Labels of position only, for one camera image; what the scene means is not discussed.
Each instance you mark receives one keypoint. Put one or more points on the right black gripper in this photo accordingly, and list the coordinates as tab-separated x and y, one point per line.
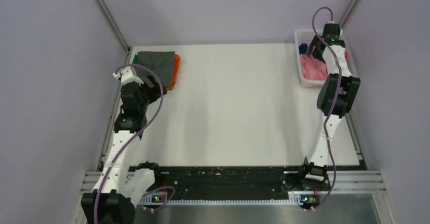
312	49

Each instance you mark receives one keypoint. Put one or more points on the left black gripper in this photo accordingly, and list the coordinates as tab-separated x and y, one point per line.
155	91

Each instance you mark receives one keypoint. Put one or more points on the pink t shirt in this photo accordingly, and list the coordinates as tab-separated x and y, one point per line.
335	62

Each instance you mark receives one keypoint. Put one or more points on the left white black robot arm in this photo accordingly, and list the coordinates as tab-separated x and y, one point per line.
115	196

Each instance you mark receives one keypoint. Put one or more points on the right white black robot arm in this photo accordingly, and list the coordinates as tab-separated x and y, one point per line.
333	102

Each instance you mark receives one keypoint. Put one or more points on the blue crumpled t shirt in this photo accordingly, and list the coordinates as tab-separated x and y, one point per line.
303	48

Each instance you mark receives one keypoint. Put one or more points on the white plastic basket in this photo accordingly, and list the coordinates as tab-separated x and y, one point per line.
306	36

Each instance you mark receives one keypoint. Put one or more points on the green folded t shirt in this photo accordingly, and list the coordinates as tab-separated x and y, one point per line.
135	59

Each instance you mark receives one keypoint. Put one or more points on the grey folded t shirt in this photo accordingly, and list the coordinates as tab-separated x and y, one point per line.
143	59

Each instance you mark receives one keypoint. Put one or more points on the orange folded t shirt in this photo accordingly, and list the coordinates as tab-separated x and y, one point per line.
166	66

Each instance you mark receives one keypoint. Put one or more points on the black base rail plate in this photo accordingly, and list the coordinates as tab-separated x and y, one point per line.
232	183

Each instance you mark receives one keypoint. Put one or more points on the white cable duct strip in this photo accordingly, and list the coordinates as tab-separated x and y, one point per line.
150	200

